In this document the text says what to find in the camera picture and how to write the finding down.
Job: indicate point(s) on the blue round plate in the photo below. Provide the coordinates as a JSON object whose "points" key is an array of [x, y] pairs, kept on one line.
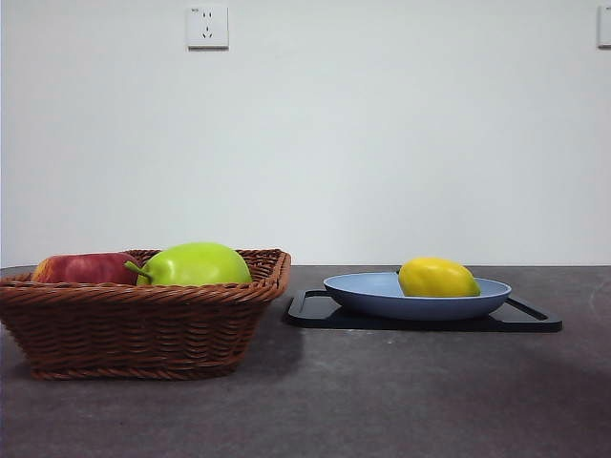
{"points": [[372, 298]]}

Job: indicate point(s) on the black flat tray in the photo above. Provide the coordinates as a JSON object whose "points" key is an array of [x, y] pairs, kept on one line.
{"points": [[382, 325]]}

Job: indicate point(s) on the red apple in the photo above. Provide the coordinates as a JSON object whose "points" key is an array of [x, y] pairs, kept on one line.
{"points": [[81, 268]]}

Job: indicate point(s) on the green apple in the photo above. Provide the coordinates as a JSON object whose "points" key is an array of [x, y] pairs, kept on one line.
{"points": [[200, 264]]}

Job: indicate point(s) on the white wall socket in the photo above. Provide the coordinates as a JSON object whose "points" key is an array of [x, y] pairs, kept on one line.
{"points": [[207, 27]]}

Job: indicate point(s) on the white wall switch plate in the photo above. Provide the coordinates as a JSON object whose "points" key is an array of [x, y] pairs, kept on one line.
{"points": [[604, 26]]}

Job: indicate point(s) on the brown wicker basket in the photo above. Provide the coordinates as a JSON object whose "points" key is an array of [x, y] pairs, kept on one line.
{"points": [[143, 329]]}

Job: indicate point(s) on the yellow lemon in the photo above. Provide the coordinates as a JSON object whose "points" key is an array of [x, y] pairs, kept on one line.
{"points": [[436, 277]]}

